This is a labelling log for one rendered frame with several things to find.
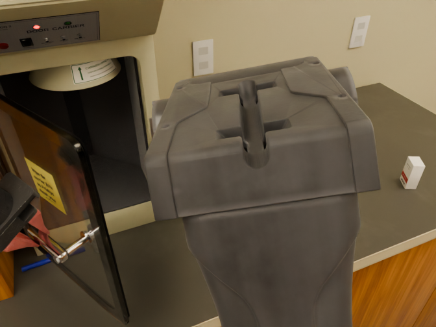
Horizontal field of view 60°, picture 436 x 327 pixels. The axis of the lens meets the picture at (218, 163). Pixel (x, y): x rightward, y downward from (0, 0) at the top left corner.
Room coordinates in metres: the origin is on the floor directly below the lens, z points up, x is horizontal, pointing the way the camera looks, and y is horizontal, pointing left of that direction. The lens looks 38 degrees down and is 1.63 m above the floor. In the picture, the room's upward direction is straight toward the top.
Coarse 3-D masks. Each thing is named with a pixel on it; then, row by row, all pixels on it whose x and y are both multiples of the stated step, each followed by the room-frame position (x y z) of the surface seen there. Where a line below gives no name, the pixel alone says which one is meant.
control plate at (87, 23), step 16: (64, 16) 0.54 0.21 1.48; (80, 16) 0.55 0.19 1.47; (96, 16) 0.56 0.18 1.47; (0, 32) 0.52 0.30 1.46; (16, 32) 0.53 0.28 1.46; (32, 32) 0.54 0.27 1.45; (48, 32) 0.55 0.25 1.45; (64, 32) 0.57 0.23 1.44; (80, 32) 0.58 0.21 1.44; (96, 32) 0.59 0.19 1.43; (16, 48) 0.56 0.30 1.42; (32, 48) 0.57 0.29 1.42
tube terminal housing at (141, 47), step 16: (64, 48) 0.62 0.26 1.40; (80, 48) 0.63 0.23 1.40; (96, 48) 0.64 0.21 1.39; (112, 48) 0.65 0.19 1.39; (128, 48) 0.66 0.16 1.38; (144, 48) 0.67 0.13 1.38; (0, 64) 0.58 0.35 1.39; (16, 64) 0.59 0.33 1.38; (32, 64) 0.60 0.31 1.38; (48, 64) 0.61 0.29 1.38; (64, 64) 0.62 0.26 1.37; (144, 64) 0.67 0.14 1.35; (144, 80) 0.67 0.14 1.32; (144, 96) 0.67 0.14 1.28; (144, 112) 0.69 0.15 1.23; (128, 208) 0.64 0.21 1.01; (144, 208) 0.66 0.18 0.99; (112, 224) 0.62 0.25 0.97; (128, 224) 0.64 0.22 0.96
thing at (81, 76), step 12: (108, 60) 0.70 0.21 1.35; (36, 72) 0.66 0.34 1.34; (48, 72) 0.64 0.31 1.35; (60, 72) 0.64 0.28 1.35; (72, 72) 0.64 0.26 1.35; (84, 72) 0.65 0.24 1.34; (96, 72) 0.66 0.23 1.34; (108, 72) 0.68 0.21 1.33; (36, 84) 0.65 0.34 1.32; (48, 84) 0.64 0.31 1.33; (60, 84) 0.63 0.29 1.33; (72, 84) 0.64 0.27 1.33; (84, 84) 0.64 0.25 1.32; (96, 84) 0.65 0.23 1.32
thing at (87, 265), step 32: (0, 96) 0.47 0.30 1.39; (0, 128) 0.49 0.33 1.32; (32, 128) 0.42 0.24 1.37; (0, 160) 0.53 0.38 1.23; (32, 160) 0.44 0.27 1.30; (64, 160) 0.38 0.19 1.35; (64, 192) 0.40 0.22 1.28; (64, 224) 0.42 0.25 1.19; (96, 224) 0.36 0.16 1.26; (96, 256) 0.37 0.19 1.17; (96, 288) 0.40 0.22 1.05; (128, 320) 0.36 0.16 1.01
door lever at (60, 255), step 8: (32, 232) 0.39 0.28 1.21; (40, 232) 0.38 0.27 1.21; (80, 232) 0.38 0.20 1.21; (40, 240) 0.37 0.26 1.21; (48, 240) 0.37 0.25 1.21; (80, 240) 0.37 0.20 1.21; (88, 240) 0.37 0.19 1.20; (48, 248) 0.36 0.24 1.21; (56, 248) 0.35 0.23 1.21; (64, 248) 0.36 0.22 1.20; (72, 248) 0.36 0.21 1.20; (56, 256) 0.34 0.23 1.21; (64, 256) 0.34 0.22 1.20
